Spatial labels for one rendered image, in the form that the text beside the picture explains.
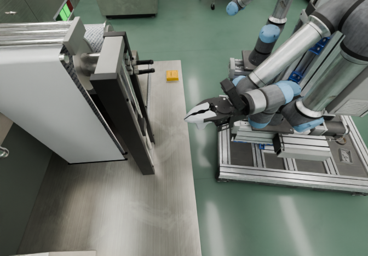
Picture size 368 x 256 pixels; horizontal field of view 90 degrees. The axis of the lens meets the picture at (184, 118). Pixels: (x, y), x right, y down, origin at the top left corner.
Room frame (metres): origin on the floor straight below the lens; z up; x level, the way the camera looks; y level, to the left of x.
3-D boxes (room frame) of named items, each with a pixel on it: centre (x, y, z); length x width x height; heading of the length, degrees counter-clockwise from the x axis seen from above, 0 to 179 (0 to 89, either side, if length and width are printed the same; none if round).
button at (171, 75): (0.85, 0.07, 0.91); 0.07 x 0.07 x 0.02; 5
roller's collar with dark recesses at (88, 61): (0.42, 0.25, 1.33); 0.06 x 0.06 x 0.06; 5
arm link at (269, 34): (1.12, -0.55, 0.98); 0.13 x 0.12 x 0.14; 148
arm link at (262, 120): (0.43, -0.29, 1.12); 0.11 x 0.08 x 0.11; 20
